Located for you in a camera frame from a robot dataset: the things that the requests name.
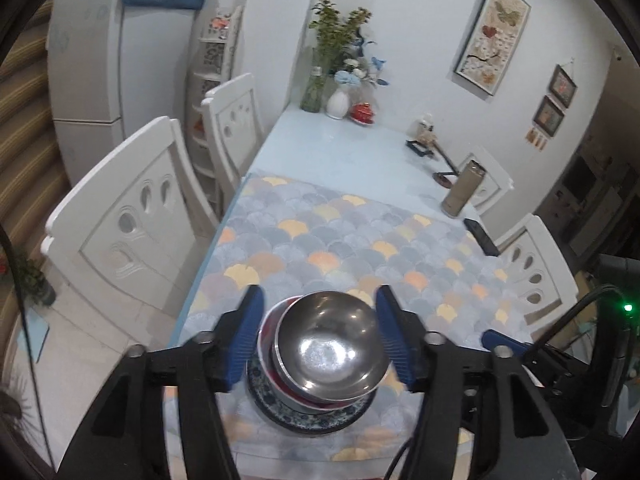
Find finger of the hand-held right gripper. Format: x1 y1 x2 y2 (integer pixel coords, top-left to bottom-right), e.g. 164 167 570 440
481 328 537 357

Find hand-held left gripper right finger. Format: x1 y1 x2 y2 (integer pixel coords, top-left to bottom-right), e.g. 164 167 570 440
375 284 583 480

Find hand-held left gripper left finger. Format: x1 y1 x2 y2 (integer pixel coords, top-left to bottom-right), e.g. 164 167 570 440
56 284 266 480

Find red steel-lined bowl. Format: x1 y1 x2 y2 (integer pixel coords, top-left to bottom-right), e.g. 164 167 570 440
257 297 388 406

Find blue steel-lined bowl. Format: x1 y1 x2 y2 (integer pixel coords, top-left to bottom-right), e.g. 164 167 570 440
274 291 392 395

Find blue floral ceramic plate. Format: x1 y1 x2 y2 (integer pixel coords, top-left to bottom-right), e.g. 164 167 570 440
245 347 378 436

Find white carved dining chair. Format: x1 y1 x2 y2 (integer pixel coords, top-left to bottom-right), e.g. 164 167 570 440
460 151 514 214
200 73 267 207
492 213 579 342
41 116 222 347

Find black phone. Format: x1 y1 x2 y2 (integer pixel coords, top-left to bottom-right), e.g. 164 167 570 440
463 217 501 257

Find fan-patterned table mat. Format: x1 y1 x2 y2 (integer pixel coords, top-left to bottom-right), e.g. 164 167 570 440
177 172 539 462

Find beige thermos bottle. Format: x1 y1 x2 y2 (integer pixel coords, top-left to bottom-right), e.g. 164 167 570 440
440 159 487 218

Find dark wooden cabinet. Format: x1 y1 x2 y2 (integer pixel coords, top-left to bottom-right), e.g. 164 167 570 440
542 137 640 262

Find dark stick on stand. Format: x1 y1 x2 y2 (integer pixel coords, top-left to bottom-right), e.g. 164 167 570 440
431 141 464 189

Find small white figurine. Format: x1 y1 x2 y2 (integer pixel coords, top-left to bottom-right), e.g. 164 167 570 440
405 113 441 156

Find light blue floor mat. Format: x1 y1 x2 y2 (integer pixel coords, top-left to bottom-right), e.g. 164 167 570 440
16 309 51 362

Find green potted plant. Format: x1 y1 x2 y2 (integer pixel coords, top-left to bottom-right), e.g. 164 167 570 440
0 252 57 307

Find small red teapot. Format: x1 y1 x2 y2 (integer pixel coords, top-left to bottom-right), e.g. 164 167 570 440
349 101 375 125

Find white ceramic vase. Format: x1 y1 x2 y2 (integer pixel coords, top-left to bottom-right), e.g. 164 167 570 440
325 85 351 120

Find spiky leafed plant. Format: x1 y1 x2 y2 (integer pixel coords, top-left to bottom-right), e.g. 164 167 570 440
0 369 37 442

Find blue and white artificial flowers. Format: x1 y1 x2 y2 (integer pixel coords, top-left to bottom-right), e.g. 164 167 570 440
334 35 389 92

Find white storage shelf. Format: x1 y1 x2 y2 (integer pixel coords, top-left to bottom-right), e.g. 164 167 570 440
186 5 244 211

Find glass vase with green plant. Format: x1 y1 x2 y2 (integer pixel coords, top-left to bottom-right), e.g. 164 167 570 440
300 0 374 114

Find white refrigerator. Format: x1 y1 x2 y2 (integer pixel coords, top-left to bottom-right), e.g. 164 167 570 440
46 0 211 177

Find large framed butterfly picture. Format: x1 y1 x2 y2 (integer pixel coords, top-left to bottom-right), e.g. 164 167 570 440
453 0 532 97

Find striped curtain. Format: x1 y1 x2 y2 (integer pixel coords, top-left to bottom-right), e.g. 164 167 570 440
0 0 67 242

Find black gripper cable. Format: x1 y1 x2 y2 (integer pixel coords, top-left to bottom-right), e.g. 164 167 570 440
519 283 622 357

